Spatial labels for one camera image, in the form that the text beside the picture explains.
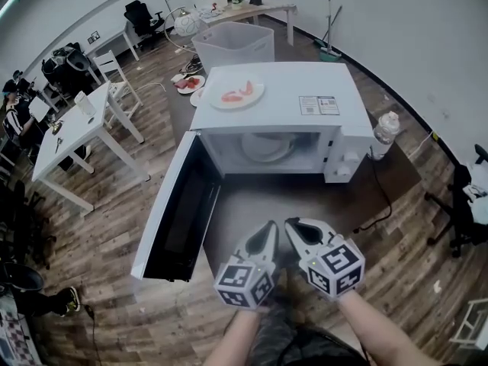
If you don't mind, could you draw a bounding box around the black office chair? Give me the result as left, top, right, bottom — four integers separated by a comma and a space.
423, 143, 488, 259
123, 0, 165, 52

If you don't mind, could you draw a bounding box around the dark brown table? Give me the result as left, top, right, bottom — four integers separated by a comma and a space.
166, 47, 423, 282

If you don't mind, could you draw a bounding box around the green mop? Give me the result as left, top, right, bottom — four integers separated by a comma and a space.
313, 0, 344, 63

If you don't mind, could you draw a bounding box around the small white plate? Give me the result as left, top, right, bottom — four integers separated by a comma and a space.
188, 85, 207, 108

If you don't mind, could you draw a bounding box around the translucent cup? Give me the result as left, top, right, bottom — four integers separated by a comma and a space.
72, 90, 98, 119

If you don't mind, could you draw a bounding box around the white wooden chair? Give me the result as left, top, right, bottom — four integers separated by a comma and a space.
92, 49, 146, 130

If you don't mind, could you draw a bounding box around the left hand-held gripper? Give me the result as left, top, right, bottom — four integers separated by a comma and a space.
213, 220, 281, 310

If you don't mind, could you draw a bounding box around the white desk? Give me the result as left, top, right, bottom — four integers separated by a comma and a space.
30, 81, 151, 218
85, 24, 141, 63

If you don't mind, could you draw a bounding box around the plain white plate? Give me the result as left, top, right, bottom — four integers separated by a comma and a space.
240, 132, 299, 164

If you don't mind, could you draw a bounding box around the person's right forearm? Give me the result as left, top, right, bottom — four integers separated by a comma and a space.
336, 289, 440, 366

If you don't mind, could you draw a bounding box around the white shrimp plate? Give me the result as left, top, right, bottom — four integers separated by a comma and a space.
208, 72, 266, 111

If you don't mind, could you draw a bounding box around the person's dark clothing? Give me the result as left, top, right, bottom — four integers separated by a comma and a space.
281, 326, 371, 366

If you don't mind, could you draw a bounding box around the white plate red food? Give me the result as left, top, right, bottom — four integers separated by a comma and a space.
172, 73, 207, 95

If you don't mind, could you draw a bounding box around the black floor cable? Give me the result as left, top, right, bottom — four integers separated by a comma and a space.
81, 304, 103, 366

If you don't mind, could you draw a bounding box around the black power cord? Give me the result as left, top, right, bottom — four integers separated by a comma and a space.
352, 146, 394, 235

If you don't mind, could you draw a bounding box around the black grey backpack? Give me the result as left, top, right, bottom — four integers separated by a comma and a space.
40, 41, 97, 95

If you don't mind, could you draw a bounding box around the light wooden desk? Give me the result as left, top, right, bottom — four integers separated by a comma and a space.
197, 0, 299, 48

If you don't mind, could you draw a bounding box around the black cable tangle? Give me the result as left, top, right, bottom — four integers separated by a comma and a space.
181, 53, 203, 76

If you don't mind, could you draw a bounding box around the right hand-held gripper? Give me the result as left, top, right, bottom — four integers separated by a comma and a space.
284, 217, 366, 300

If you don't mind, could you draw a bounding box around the person's left forearm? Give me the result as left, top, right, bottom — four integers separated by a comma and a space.
201, 306, 268, 366

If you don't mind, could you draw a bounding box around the arc floor lamp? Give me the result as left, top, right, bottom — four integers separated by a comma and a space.
162, 5, 202, 50

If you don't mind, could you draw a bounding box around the black round seat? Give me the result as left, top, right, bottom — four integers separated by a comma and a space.
0, 262, 45, 294

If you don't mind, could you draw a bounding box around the translucent plastic bin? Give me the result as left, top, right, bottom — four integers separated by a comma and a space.
190, 21, 276, 76

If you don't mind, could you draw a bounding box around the black swivel chair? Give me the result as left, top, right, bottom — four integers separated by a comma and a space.
0, 178, 59, 271

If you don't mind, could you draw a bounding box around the white microwave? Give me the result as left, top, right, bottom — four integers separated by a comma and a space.
130, 60, 377, 284

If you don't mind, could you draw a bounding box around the clear water bottle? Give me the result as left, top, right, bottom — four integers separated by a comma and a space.
371, 110, 402, 162

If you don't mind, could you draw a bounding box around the white garment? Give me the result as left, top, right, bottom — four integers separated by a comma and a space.
462, 161, 488, 202

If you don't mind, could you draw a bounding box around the white rack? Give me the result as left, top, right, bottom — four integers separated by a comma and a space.
448, 297, 488, 351

